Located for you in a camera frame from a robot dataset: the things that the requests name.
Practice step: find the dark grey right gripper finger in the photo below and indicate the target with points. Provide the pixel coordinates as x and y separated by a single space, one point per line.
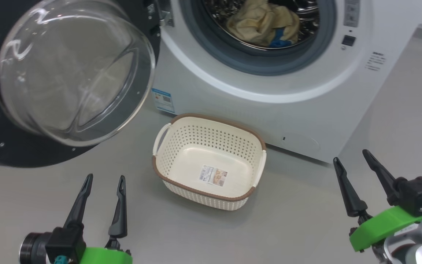
352 198
383 174

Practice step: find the white front-load washing machine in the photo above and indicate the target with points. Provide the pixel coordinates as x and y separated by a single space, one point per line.
306 84

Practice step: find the black round glass washer door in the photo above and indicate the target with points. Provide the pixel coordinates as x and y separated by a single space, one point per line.
68 73

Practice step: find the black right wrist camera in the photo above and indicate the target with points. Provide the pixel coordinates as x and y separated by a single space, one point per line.
418 194

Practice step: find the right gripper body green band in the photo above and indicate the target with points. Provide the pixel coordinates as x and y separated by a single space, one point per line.
383 227

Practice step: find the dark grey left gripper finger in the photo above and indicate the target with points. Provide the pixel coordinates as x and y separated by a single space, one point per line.
79 205
120 216

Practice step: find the printed text label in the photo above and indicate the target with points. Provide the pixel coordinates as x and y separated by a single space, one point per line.
376 61

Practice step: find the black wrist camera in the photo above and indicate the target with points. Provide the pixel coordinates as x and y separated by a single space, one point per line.
418 194
60 244

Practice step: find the blue energy label sticker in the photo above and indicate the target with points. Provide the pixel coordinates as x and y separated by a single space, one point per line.
163 101

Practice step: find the cream perforated laundry basket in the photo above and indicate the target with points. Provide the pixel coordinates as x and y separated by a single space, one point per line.
211 154

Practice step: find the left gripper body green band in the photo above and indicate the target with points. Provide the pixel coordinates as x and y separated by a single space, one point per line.
104 256

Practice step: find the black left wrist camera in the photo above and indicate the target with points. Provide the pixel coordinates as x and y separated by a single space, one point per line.
60 244

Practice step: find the paper product label sticker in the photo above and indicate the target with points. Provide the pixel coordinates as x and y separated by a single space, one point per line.
213 175

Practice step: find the cream garment with blue trim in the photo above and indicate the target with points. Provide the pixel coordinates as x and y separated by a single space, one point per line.
255 22

